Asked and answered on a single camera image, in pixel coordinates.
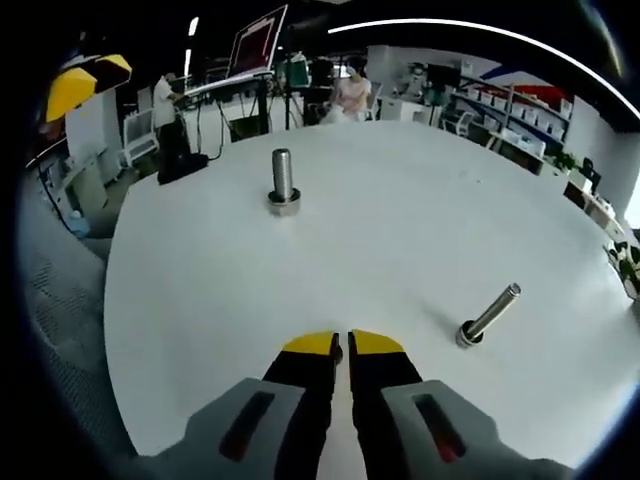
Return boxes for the blue cloth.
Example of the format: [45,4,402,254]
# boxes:
[67,212,94,236]

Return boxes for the metal shelf rack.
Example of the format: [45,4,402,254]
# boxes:
[449,82,575,154]

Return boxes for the teal box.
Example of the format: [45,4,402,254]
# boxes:
[284,52,310,90]

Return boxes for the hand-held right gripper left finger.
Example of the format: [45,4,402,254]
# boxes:
[167,329,343,480]

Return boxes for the black monitor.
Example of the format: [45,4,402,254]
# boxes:
[428,63,462,86]

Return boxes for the white office chair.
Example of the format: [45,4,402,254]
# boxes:
[443,110,474,140]

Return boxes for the white pedestal cabinet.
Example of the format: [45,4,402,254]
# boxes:
[64,92,124,211]

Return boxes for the thin threaded stud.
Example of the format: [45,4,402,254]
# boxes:
[454,282,522,349]

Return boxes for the thick threaded stud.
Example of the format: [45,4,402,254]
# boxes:
[266,147,304,217]

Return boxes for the large metal washer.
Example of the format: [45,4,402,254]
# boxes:
[267,188,304,206]

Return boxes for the black tripod stand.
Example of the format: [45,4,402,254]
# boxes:
[282,24,297,132]

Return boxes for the white laptop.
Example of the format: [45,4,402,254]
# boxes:
[182,3,290,97]

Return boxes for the linear ceiling light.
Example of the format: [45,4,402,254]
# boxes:
[327,18,640,116]

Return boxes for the large potted green plant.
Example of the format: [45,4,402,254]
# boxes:
[604,239,640,301]

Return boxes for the person's grey clothing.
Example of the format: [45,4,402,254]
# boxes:
[17,194,139,459]

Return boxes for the row of white storage bins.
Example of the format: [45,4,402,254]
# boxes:
[462,87,572,151]

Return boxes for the small potted green plant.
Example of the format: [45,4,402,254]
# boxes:
[552,149,582,174]

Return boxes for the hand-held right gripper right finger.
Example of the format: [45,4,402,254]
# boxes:
[348,328,574,480]

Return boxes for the white wire cart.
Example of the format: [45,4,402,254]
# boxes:
[122,109,161,166]

